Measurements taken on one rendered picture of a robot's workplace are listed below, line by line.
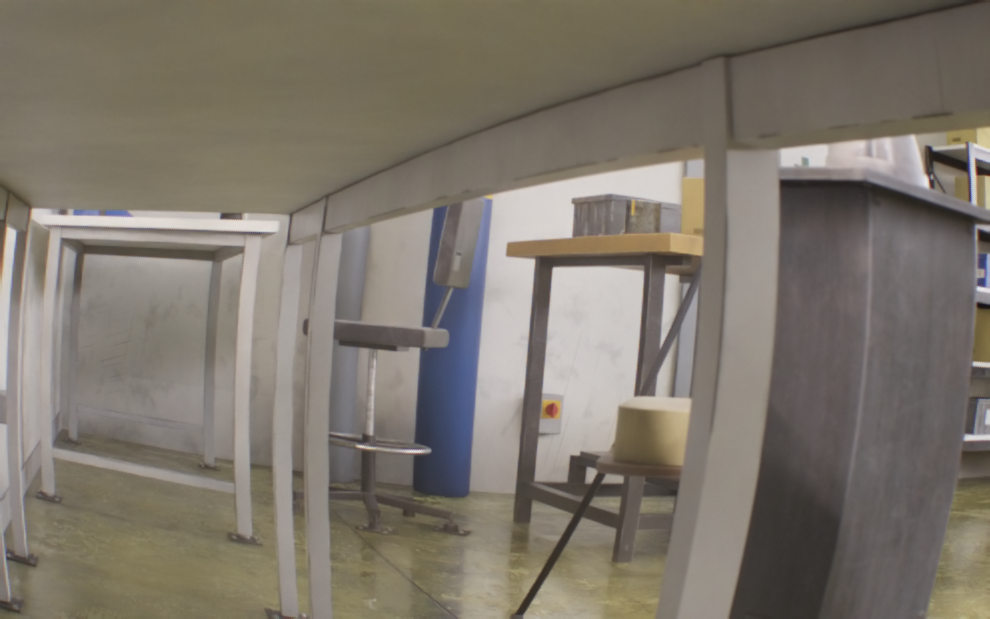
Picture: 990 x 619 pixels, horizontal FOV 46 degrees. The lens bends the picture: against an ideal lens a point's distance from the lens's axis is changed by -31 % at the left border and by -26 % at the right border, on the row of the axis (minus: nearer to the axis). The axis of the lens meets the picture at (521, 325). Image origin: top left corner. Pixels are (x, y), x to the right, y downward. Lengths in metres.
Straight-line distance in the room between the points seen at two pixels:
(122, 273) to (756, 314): 5.50
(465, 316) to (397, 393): 0.48
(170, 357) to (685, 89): 5.41
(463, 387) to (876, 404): 5.04
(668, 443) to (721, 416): 0.71
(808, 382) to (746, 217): 0.39
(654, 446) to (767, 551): 0.36
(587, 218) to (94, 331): 2.31
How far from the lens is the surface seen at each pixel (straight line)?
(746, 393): 0.91
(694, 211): 4.85
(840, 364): 1.23
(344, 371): 6.14
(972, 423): 7.20
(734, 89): 0.91
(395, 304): 6.43
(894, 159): 1.28
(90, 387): 6.33
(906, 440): 1.26
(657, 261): 4.57
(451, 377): 6.17
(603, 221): 5.36
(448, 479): 6.20
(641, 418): 1.62
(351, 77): 1.17
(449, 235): 4.88
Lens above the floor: 0.69
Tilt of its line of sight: level
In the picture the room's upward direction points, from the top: 5 degrees clockwise
